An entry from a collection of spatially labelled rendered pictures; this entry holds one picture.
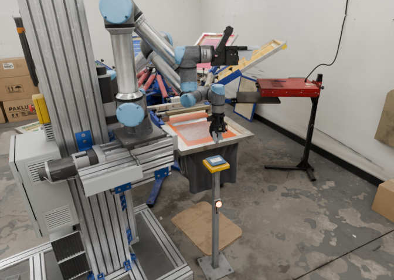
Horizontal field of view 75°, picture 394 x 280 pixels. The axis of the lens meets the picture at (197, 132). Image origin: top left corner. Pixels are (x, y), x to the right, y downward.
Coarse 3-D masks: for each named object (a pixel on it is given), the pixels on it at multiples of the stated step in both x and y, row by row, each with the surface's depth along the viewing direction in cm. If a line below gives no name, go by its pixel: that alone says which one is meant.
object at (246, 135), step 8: (224, 120) 224; (232, 120) 217; (240, 128) 202; (240, 136) 189; (248, 136) 190; (200, 144) 179; (208, 144) 178; (216, 144) 181; (224, 144) 184; (184, 152) 172; (192, 152) 175
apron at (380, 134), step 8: (392, 96) 252; (384, 104) 262; (392, 104) 253; (384, 112) 263; (392, 112) 254; (384, 120) 264; (392, 120) 255; (384, 128) 264; (392, 128) 257; (376, 136) 275; (384, 136) 266; (392, 136) 259; (392, 144) 261
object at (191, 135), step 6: (174, 120) 230; (180, 120) 229; (186, 120) 229; (174, 126) 218; (180, 126) 217; (186, 126) 217; (192, 126) 217; (180, 132) 206; (186, 132) 206; (192, 132) 206; (198, 132) 206; (186, 138) 196; (192, 138) 196; (198, 138) 196; (204, 138) 196; (186, 144) 187; (192, 144) 186
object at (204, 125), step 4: (204, 112) 247; (188, 116) 238; (192, 116) 238; (196, 116) 238; (200, 116) 238; (204, 116) 237; (204, 120) 228; (196, 124) 220; (200, 124) 220; (204, 124) 220; (208, 124) 219; (200, 128) 213; (204, 128) 213; (208, 128) 213; (204, 132) 205; (208, 132) 205; (228, 132) 204; (208, 136) 198; (224, 136) 198; (228, 136) 198; (232, 136) 197
